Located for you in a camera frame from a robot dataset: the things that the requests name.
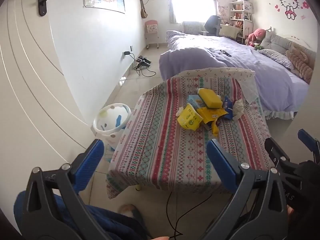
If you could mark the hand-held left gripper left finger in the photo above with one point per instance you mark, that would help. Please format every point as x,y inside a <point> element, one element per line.
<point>93,156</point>

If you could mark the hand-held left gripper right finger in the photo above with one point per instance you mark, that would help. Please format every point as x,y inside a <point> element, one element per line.
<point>221,161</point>

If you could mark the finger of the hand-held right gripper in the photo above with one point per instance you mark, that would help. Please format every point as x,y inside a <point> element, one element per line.
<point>276,151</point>
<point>307,137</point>

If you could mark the white plastic trash bin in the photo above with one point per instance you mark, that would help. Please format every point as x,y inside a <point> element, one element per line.
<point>110,130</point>

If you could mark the yellow wrapper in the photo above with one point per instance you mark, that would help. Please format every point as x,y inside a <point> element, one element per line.
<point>211,113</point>

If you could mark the yellow bag with green label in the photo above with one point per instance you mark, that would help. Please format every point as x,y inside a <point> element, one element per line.
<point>188,117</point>

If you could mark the white tissue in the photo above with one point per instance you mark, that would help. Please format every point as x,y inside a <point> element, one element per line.
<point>237,108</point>

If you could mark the blue wrapper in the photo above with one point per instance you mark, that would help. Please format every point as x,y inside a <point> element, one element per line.
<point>227,103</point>

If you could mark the yellow sponge block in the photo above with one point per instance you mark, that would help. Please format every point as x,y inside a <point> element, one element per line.
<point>210,97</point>

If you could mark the small white scrap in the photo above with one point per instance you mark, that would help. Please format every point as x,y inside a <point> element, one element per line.
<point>180,110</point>

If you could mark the light blue carton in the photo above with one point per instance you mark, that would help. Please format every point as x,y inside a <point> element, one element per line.
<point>193,101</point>

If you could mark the patterned striped tablecloth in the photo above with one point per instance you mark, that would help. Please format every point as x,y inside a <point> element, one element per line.
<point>162,150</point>

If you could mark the person's blue trouser leg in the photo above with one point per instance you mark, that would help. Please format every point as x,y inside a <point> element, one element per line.
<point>107,220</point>

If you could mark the fuzzy slipper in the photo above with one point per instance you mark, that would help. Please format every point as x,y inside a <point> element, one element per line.
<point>130,211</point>

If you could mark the brown plush pillow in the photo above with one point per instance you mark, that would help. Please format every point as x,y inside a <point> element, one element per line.
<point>301,61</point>

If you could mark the floral pillow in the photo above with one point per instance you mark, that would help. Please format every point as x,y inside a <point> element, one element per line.
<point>277,57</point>

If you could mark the white floral cloth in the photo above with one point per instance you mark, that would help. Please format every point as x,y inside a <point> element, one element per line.
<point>220,72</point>

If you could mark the bed with purple cover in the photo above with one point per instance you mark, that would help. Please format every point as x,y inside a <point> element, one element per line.
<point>250,62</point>

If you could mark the grey pillow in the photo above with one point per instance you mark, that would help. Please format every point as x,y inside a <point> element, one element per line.
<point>275,41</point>

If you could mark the white door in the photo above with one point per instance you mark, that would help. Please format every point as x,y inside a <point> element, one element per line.
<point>25,80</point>

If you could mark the green toy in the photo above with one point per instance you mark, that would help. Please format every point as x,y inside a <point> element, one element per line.
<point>258,46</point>

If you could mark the black power strip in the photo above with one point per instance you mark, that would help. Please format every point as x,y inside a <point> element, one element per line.
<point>143,62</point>

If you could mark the small black item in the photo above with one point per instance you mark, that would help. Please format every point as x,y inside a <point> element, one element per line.
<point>225,53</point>

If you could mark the pink plush toy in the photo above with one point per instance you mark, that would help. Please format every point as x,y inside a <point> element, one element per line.
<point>257,35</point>

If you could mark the desk with cloth cover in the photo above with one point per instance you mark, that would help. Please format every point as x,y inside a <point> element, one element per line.
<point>230,31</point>

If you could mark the white bookshelf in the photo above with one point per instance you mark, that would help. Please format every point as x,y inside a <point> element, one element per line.
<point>241,17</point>

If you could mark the dark office chair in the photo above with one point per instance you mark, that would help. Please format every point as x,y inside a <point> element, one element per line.
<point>212,23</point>

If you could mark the floral small sofa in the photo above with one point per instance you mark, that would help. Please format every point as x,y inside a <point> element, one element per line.
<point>191,26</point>

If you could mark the pink child chair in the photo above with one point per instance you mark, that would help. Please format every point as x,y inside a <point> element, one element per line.
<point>151,27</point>

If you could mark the brown hanging bag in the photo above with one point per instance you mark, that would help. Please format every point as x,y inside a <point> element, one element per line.
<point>143,10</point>

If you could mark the floral curtain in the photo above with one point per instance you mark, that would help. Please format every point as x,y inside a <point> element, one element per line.
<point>216,6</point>
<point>171,7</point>

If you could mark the window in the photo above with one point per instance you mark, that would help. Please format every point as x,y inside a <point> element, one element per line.
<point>192,5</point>

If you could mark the black wall adapter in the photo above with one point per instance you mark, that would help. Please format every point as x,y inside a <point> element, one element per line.
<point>126,53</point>

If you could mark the pink cat wall sticker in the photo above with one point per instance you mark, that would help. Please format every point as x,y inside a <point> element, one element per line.
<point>288,2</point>

